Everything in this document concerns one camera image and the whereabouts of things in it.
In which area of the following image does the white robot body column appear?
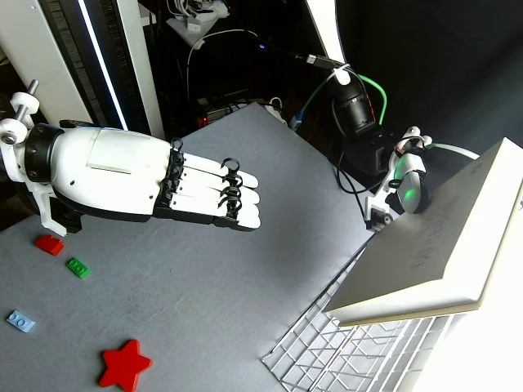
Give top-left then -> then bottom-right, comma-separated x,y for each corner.
0,0 -> 165,140

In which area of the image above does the green cable with blue plug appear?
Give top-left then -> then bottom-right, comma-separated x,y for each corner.
289,74 -> 388,128

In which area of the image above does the thick white cable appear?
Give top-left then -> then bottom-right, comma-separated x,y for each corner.
424,141 -> 481,161

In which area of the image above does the white wire rack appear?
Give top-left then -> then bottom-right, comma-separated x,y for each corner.
260,240 -> 469,392

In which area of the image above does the white curved panel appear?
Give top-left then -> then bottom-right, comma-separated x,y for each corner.
305,0 -> 347,66

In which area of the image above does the grey table cloth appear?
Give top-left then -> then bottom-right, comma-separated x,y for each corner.
0,101 -> 379,392

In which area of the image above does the green toy block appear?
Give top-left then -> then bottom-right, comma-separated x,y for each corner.
65,256 -> 92,280

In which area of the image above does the beige panel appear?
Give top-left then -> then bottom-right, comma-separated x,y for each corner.
325,136 -> 523,327

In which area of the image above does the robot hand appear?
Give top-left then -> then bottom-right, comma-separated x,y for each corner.
48,126 -> 262,234
391,154 -> 431,216

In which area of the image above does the light blue toy block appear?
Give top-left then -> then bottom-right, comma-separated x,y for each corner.
6,309 -> 37,334

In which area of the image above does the red toy block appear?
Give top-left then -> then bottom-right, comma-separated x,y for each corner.
34,234 -> 65,257

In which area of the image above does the white plastic clutter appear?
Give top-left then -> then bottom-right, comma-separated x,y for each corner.
165,0 -> 230,48

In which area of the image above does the thin black cable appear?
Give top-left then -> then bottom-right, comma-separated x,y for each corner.
244,32 -> 348,71

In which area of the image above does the red star toy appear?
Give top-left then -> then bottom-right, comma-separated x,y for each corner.
99,338 -> 154,392

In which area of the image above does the thin white cable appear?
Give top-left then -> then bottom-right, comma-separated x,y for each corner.
186,28 -> 262,103

